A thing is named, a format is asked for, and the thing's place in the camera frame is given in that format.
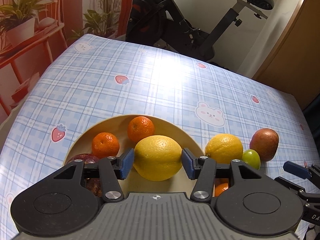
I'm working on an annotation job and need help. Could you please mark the blue plaid tablecloth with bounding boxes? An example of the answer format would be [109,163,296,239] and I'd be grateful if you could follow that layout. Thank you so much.
[1,35,319,239]

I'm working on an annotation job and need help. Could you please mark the dark purple mangosteen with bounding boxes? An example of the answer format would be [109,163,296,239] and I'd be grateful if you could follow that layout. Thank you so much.
[67,153,102,197]

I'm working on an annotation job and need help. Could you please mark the black exercise bike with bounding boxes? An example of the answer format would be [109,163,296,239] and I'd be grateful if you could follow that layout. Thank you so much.
[125,0,275,63]

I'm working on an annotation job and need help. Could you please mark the small orange mandarin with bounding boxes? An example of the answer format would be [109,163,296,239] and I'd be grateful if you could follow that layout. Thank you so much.
[127,116,155,143]
[91,132,120,159]

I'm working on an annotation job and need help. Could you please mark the yellow lemon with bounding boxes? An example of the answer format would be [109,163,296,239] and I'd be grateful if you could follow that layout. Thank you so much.
[204,133,244,164]
[133,135,182,181]

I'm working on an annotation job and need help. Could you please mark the red brown apple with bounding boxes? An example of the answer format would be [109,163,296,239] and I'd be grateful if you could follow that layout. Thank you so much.
[249,128,279,162]

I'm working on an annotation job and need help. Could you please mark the beige round plate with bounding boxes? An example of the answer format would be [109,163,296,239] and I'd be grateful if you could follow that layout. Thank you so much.
[63,114,203,196]

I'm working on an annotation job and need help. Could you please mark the wooden door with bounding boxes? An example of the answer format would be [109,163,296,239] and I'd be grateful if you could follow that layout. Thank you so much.
[253,0,319,109]

